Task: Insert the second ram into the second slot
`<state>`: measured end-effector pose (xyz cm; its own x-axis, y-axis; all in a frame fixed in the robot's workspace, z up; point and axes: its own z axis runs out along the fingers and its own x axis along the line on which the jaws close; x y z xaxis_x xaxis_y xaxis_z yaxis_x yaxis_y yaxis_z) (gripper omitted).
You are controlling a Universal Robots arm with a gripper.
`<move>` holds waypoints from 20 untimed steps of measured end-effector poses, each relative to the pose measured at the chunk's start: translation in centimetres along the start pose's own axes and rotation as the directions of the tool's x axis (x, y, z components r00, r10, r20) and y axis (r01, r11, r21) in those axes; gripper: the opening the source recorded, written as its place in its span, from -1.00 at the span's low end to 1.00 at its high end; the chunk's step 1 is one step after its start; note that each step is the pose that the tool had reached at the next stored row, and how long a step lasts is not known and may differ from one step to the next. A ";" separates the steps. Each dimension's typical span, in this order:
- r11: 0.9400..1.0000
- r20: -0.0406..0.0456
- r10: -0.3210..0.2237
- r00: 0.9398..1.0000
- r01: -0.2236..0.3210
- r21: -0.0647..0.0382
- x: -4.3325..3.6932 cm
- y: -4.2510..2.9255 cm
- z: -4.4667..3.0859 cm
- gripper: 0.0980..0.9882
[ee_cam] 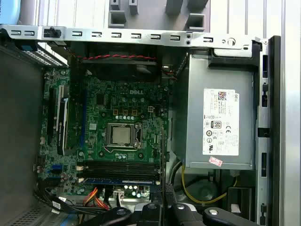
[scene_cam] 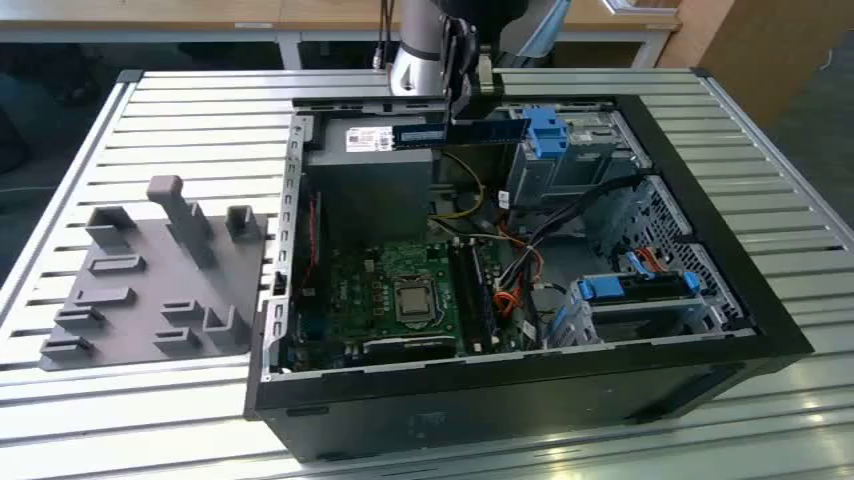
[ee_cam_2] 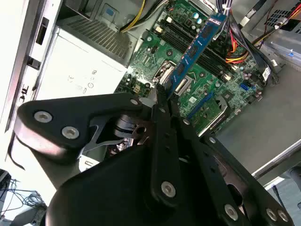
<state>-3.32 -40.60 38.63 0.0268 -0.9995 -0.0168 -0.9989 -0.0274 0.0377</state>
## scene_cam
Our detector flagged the grey power supply unit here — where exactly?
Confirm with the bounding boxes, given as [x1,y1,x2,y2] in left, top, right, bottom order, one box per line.
[304,117,436,246]

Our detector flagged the silver CPU in socket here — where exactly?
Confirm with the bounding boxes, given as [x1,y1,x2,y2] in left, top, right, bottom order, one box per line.
[392,274,440,326]

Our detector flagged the blue disk carrier tall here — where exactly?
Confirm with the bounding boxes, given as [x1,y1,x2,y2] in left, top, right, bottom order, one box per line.
[521,106,569,157]

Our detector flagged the blue RAM stick white label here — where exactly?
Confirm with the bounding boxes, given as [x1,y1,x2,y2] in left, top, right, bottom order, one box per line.
[390,118,523,148]

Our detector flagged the grey metal disk bay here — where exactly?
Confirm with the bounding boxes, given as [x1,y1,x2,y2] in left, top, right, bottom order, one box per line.
[564,272,728,347]

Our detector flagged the thin red wire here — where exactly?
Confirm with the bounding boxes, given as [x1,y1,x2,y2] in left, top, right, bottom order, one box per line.
[297,239,322,292]

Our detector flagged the white framed wooden desk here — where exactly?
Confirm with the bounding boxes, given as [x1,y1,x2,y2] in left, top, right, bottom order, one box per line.
[0,0,681,70]

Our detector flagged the black open PC case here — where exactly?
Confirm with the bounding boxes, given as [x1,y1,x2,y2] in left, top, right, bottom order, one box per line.
[241,93,816,464]

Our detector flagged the blue orange data wire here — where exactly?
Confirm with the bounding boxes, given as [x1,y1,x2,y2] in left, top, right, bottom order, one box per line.
[623,247,681,276]

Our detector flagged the blue disk carrier flat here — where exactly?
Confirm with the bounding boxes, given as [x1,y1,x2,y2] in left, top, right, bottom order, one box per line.
[576,272,700,303]

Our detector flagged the hanging black cable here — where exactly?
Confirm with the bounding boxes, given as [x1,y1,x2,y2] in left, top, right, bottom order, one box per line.
[372,0,392,67]

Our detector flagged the grey metal drive cage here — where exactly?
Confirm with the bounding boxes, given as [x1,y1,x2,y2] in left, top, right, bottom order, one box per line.
[504,108,652,207]

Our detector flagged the brown wooden cabinet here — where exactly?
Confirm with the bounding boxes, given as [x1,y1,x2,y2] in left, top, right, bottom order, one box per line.
[656,0,854,129]

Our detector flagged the thick black cable bundle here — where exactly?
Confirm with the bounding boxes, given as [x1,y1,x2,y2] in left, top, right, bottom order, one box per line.
[512,172,652,246]

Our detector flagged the white barcode label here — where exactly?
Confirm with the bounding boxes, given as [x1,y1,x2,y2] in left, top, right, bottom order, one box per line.
[344,126,396,152]

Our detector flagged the green motherboard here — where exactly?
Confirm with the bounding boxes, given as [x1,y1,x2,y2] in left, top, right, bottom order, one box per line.
[290,238,503,362]

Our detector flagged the grey parts rack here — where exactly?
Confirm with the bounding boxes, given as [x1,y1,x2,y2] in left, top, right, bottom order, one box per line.
[38,174,269,374]

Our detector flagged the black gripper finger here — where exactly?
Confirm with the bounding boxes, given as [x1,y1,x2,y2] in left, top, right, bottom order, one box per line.
[441,16,480,125]
[472,41,504,122]

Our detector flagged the orange wire bundle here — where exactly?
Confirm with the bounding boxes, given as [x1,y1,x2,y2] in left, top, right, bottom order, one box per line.
[491,234,545,321]

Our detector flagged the yellow wire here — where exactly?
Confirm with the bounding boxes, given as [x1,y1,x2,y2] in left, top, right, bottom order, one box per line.
[426,150,485,221]

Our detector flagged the empty black RAM slot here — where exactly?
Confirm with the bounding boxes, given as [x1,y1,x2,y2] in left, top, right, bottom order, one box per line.
[445,239,482,355]

